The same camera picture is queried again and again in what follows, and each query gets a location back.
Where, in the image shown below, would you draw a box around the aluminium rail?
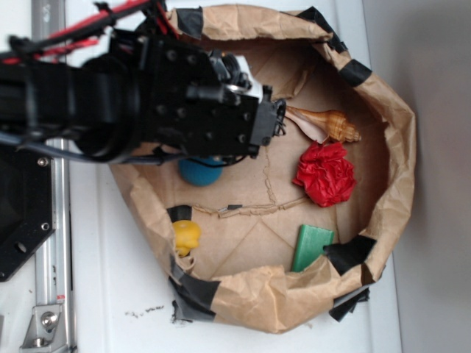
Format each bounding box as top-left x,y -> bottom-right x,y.
20,0 -> 78,353

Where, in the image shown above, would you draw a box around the green block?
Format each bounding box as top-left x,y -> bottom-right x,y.
291,224 -> 334,272

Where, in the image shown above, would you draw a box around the red crumpled paper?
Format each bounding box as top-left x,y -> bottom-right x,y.
292,142 -> 356,207

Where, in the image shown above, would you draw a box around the blue foam ball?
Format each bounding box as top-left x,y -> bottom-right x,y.
178,158 -> 222,187

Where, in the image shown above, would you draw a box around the metal corner bracket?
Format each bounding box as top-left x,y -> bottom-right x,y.
18,304 -> 70,353

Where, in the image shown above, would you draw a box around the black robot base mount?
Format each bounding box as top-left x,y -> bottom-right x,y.
0,146 -> 54,282

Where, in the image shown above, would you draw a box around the yellow rubber duck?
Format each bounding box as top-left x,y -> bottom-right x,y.
172,220 -> 202,257

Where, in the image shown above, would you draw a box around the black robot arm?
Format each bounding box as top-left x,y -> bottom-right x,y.
1,30 -> 286,165

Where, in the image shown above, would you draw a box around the red and black cables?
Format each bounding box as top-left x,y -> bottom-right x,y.
0,0 -> 181,65

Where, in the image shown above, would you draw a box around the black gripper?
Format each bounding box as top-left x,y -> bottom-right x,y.
140,36 -> 286,157

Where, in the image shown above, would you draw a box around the tan conch seashell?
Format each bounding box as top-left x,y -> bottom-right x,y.
285,106 -> 361,143

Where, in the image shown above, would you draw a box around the brown paper bag bin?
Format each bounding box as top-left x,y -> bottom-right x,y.
111,4 -> 416,333

